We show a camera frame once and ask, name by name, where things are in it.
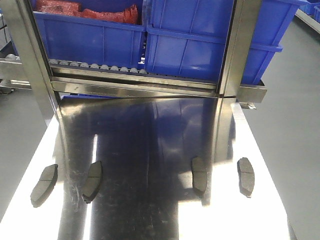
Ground grey brake pad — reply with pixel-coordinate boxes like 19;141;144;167
191;157;208;198
30;164;58;208
82;161;103;204
237;157;255;198

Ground grey roller conveyor track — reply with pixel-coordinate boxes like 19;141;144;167
48;58;148;74

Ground right blue plastic bin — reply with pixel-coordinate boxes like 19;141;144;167
145;0;306;85

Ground blue plastic bin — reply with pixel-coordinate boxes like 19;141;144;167
33;0;146;69
145;0;306;85

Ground lower blue bin under table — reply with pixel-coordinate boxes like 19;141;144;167
60;93;117;99

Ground left blue plastic bin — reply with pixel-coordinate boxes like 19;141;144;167
33;0;146;69

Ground red bagged parts in bin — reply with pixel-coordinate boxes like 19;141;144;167
33;0;139;25

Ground stainless steel rack frame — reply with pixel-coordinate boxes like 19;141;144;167
0;0;267;123

